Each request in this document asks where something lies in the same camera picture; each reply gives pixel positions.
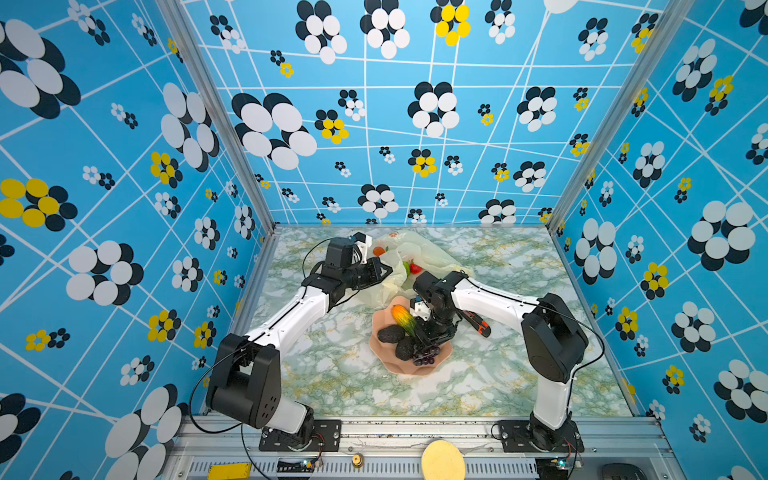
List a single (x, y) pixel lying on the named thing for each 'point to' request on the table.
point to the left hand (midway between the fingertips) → (394, 268)
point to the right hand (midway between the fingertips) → (427, 346)
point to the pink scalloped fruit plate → (385, 353)
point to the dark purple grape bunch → (426, 358)
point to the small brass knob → (358, 460)
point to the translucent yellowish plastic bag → (408, 254)
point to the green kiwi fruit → (407, 268)
